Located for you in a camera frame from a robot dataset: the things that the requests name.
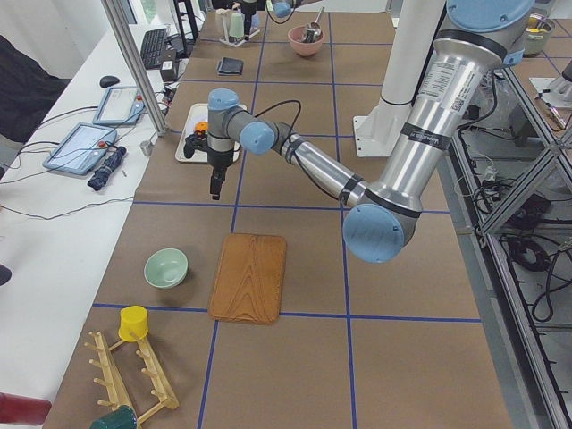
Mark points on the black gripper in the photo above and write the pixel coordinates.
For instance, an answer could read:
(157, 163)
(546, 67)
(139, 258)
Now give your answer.
(218, 159)
(248, 6)

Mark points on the orange fruit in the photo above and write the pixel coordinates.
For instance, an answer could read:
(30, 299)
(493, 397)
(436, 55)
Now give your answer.
(201, 127)

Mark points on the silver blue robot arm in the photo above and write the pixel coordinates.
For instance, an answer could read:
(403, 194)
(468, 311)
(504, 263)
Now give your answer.
(476, 37)
(279, 8)

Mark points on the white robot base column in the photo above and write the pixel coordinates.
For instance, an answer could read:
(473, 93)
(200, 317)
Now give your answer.
(416, 23)

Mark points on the cream bear print tray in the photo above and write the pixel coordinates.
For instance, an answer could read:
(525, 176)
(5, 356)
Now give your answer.
(197, 113)

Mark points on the green pastel cup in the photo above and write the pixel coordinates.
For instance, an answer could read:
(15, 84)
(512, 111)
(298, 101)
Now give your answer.
(236, 26)

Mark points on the folded grey cloth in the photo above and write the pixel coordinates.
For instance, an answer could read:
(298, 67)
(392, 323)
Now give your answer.
(228, 66)

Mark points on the pink bowl with ice cubes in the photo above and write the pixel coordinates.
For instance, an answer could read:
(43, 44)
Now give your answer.
(304, 49)

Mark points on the metal scoop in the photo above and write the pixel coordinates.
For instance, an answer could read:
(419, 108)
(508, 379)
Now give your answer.
(313, 31)

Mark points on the black keyboard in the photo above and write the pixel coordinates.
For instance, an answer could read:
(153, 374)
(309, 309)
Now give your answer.
(152, 48)

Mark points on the green ceramic bowl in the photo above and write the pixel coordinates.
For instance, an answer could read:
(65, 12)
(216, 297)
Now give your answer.
(166, 268)

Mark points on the wooden cutting board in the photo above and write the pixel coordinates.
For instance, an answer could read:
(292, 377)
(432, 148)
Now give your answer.
(249, 278)

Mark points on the folded dark blue umbrella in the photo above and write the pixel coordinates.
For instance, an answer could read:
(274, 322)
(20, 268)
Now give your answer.
(104, 172)

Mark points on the far blue teach pendant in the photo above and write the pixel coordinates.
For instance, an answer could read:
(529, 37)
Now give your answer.
(119, 106)

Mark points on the blue teach pendant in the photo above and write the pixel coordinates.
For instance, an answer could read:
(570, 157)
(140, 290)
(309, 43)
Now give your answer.
(119, 106)
(81, 150)

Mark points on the near blue teach pendant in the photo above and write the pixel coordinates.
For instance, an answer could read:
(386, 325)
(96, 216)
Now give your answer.
(81, 150)

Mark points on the black computer mouse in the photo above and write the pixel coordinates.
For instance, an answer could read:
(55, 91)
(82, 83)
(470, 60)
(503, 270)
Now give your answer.
(108, 81)

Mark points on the yellow mug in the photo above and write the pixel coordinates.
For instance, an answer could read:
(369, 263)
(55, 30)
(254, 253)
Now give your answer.
(133, 323)

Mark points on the wooden mug rack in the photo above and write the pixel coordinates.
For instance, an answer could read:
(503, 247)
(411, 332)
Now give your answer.
(133, 378)

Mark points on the dark green mug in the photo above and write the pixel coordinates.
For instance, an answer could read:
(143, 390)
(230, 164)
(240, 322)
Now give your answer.
(121, 418)

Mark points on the red cylinder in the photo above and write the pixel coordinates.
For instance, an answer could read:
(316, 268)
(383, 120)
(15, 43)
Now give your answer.
(20, 410)

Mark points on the white wire cup rack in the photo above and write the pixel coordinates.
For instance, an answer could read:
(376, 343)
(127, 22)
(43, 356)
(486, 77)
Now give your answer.
(236, 42)

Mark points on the aluminium frame post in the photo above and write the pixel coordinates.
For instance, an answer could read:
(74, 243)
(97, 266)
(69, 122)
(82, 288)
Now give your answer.
(121, 29)

